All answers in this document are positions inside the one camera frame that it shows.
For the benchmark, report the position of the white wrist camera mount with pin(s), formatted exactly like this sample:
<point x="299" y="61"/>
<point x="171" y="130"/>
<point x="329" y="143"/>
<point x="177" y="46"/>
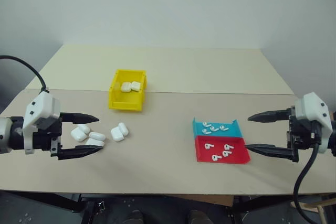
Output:
<point x="42" y="106"/>
<point x="313" y="108"/>

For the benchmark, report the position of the blue plastic tray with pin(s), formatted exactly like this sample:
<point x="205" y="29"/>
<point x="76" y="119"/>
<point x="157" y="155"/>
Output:
<point x="233" y="130"/>

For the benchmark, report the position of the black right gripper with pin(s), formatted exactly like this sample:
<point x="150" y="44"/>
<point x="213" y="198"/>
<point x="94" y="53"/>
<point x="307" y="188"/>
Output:
<point x="302" y="134"/>

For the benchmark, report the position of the yellow plastic bin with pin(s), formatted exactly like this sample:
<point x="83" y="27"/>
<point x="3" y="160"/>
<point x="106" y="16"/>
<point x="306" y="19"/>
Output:
<point x="123" y="102"/>

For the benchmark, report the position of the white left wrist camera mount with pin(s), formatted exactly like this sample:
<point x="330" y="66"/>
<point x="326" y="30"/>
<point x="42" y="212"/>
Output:
<point x="42" y="106"/>

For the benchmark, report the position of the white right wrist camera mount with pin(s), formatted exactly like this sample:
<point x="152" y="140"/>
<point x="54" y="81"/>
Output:
<point x="313" y="108"/>

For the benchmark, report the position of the brown board under table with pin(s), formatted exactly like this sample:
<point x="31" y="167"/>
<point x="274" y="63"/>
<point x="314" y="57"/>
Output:
<point x="199" y="200"/>

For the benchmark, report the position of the dark rounded shape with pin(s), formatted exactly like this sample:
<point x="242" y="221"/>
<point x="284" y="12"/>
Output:
<point x="198" y="217"/>
<point x="133" y="217"/>

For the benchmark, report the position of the light wooden frame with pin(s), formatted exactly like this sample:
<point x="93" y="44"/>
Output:
<point x="321" y="208"/>

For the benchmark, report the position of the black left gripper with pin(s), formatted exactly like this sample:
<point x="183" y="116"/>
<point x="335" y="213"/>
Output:
<point x="46" y="138"/>

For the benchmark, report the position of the white earbud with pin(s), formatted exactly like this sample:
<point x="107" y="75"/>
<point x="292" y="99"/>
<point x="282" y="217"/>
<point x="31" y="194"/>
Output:
<point x="224" y="128"/>
<point x="226" y="153"/>
<point x="215" y="158"/>
<point x="206" y="124"/>
<point x="228" y="146"/>
<point x="208" y="146"/>
<point x="214" y="128"/>
<point x="205" y="130"/>

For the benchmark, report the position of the red plastic tray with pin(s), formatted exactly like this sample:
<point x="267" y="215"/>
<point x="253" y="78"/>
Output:
<point x="236" y="155"/>

